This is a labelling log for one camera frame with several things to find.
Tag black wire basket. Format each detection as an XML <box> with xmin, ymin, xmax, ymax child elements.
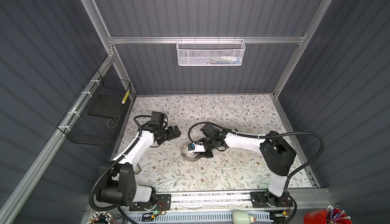
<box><xmin>57</xmin><ymin>71</ymin><xmax>132</xmax><ymax>146</ymax></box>

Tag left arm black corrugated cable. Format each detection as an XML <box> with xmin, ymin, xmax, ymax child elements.
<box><xmin>89</xmin><ymin>114</ymin><xmax>169</xmax><ymax>211</ymax></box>

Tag yellow marker pen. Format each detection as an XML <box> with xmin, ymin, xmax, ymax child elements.
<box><xmin>121</xmin><ymin>90</ymin><xmax>130</xmax><ymax>104</ymax></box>

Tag white cable duct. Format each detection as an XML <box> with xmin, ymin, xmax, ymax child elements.
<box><xmin>128</xmin><ymin>211</ymin><xmax>274</xmax><ymax>224</ymax></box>

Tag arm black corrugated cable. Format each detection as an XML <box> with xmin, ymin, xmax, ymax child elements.
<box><xmin>187</xmin><ymin>121</ymin><xmax>325</xmax><ymax>182</ymax></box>
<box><xmin>89</xmin><ymin>114</ymin><xmax>169</xmax><ymax>211</ymax></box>

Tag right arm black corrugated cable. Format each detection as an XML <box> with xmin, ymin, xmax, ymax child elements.
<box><xmin>187</xmin><ymin>121</ymin><xmax>325</xmax><ymax>182</ymax></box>

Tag white wire mesh basket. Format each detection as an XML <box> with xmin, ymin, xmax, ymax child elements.
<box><xmin>176</xmin><ymin>39</ymin><xmax>246</xmax><ymax>66</ymax></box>

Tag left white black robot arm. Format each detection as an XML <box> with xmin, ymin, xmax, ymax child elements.
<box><xmin>88</xmin><ymin>111</ymin><xmax>181</xmax><ymax>211</ymax></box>

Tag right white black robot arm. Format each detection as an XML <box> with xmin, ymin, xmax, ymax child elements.
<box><xmin>188</xmin><ymin>123</ymin><xmax>296</xmax><ymax>206</ymax></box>

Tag white plastic bottle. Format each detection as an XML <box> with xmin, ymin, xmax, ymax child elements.
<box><xmin>232</xmin><ymin>210</ymin><xmax>256</xmax><ymax>224</ymax></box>

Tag pile of white connectors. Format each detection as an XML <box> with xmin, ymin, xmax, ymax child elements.
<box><xmin>87</xmin><ymin>211</ymin><xmax>115</xmax><ymax>224</ymax></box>

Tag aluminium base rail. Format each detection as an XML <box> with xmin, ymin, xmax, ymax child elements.
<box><xmin>88</xmin><ymin>188</ymin><xmax>333</xmax><ymax>215</ymax></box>

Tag red cup with pens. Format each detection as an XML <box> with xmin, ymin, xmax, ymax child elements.
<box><xmin>303</xmin><ymin>206</ymin><xmax>352</xmax><ymax>224</ymax></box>

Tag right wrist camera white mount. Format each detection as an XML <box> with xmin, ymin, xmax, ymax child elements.
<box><xmin>187</xmin><ymin>143</ymin><xmax>206</xmax><ymax>153</ymax></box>

